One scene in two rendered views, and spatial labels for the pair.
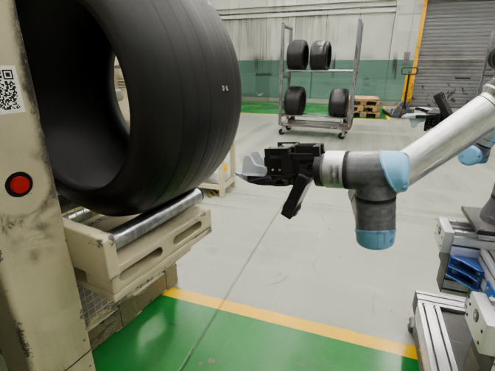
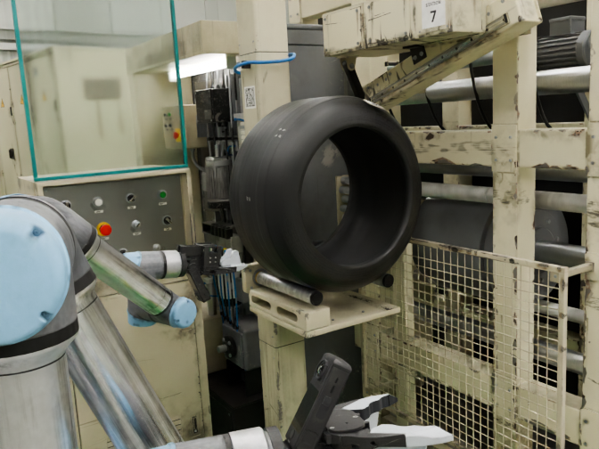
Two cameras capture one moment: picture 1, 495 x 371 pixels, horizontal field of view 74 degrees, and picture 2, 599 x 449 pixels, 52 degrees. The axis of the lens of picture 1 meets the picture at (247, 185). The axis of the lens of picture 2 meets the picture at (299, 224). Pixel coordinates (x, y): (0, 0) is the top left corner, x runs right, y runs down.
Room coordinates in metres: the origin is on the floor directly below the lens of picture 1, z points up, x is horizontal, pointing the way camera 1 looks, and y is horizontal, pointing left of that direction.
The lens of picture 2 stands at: (1.71, -1.42, 1.43)
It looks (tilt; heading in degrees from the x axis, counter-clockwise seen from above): 10 degrees down; 119
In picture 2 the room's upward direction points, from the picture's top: 3 degrees counter-clockwise
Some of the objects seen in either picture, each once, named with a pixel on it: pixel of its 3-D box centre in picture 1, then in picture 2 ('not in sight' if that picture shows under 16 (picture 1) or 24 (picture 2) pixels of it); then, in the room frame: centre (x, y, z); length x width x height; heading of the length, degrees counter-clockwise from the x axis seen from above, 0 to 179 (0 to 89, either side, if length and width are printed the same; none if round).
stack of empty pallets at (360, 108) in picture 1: (362, 105); not in sight; (8.96, -3.11, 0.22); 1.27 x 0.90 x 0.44; 161
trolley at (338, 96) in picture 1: (317, 82); not in sight; (6.21, -1.28, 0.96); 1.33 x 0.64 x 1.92; 69
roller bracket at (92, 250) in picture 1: (51, 234); (292, 269); (0.65, 0.44, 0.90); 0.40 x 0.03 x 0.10; 61
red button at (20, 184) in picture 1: (18, 184); not in sight; (0.54, 0.41, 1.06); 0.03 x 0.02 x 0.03; 151
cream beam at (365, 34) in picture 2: not in sight; (407, 23); (1.06, 0.55, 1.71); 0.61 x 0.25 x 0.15; 151
